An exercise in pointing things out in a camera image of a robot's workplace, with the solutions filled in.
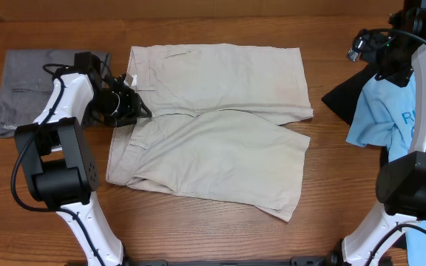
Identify folded grey cloth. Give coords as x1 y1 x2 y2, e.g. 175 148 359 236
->
0 50 100 138

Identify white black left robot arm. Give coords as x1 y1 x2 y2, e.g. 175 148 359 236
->
10 52 152 265

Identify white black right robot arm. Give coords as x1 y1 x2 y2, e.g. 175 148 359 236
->
328 1 426 266

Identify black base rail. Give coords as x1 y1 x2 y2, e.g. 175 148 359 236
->
125 256 330 266

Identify black garment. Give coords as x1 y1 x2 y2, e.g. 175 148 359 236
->
321 63 391 167

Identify light blue printed t-shirt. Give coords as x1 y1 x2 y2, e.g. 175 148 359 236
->
346 76 426 266

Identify beige khaki shorts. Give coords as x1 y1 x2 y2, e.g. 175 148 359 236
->
106 44 314 221

